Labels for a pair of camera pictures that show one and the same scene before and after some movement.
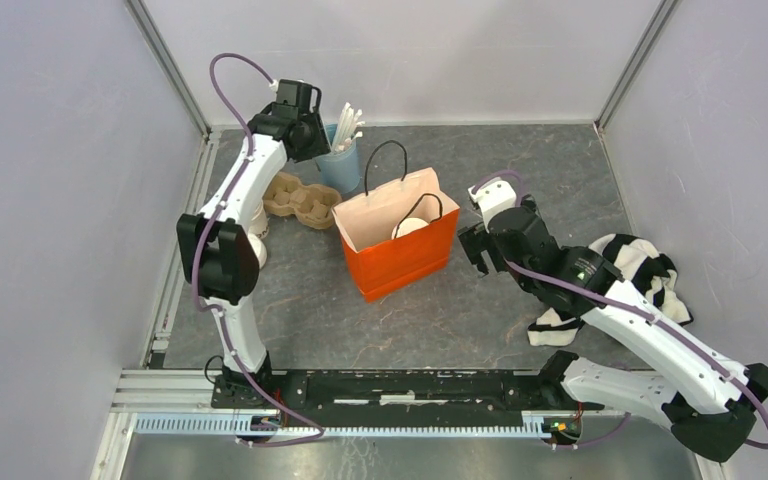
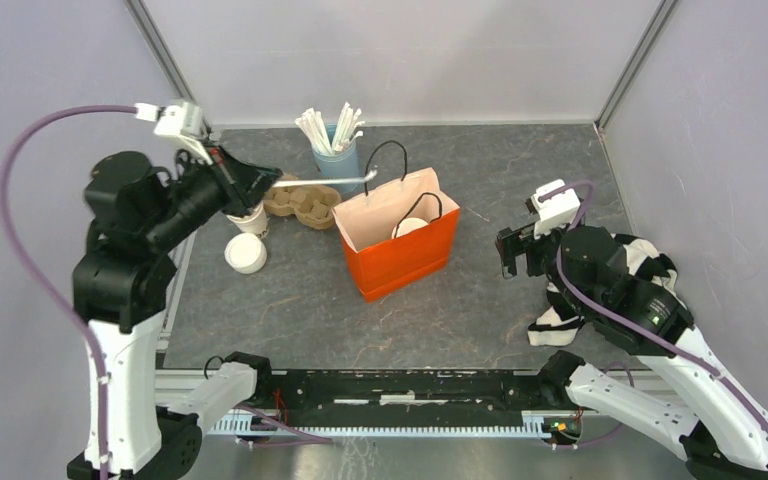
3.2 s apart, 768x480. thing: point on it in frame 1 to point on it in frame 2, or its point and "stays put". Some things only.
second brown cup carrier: [313, 204] stays put
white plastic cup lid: [406, 226] stays put
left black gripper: [320, 145] to [245, 184]
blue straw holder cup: [340, 169] stays put
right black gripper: [475, 239] to [510, 242]
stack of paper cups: [259, 224] stays put
